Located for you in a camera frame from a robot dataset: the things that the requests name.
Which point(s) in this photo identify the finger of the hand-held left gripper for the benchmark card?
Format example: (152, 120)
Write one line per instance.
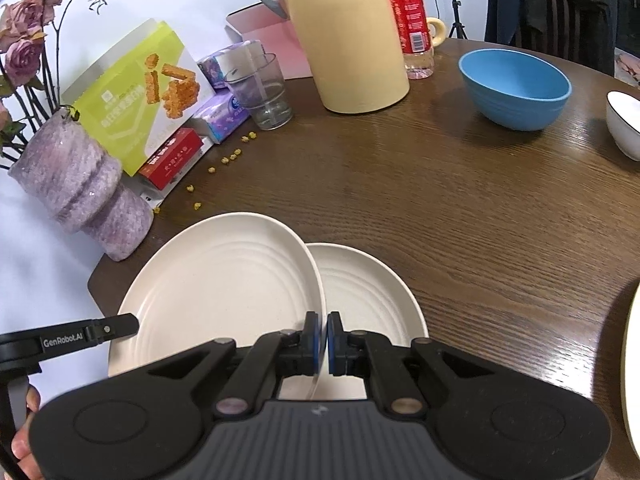
(117, 327)

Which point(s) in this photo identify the scattered yellow crumbs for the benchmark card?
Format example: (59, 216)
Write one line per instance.
(248, 136)

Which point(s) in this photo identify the bunch of dried pink roses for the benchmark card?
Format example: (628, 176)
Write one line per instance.
(22, 57)

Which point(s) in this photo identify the green snack box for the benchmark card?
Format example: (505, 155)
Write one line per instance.
(115, 110)

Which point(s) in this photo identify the studio light on tripod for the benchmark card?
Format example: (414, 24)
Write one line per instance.
(456, 15)

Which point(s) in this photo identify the yellow bear mug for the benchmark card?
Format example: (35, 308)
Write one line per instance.
(435, 20)

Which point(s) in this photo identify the person's left hand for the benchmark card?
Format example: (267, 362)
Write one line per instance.
(34, 400)

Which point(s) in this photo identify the navy jacket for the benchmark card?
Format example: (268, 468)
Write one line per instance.
(502, 5)

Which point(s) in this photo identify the black jacket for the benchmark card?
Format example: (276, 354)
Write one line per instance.
(590, 5)

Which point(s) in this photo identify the red box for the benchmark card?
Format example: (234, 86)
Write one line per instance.
(170, 157)

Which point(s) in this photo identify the cream ribbed plate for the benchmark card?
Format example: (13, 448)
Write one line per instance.
(225, 285)
(365, 290)
(634, 385)

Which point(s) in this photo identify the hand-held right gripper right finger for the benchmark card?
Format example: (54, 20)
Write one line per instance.
(335, 345)

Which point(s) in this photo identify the pink blanket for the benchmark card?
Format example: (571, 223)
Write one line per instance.
(629, 67)

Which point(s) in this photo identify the yellow thermos jug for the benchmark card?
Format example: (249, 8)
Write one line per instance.
(350, 50)

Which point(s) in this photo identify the plastic bottle with red label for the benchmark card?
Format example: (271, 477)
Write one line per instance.
(412, 15)

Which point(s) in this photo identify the white bowl with dark rim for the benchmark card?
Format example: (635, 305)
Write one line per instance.
(627, 130)

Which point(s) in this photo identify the pink box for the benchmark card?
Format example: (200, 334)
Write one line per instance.
(280, 45)

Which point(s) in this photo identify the purple textured vase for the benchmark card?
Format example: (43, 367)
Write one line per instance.
(75, 175)

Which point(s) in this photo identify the blue bowl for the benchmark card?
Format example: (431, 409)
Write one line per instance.
(515, 105)

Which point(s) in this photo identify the clear glass tumbler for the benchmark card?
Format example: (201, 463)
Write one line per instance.
(270, 110)

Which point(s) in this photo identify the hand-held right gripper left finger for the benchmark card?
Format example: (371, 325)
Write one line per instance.
(312, 345)

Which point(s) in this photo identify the dark wooden chair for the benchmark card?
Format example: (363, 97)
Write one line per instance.
(557, 20)

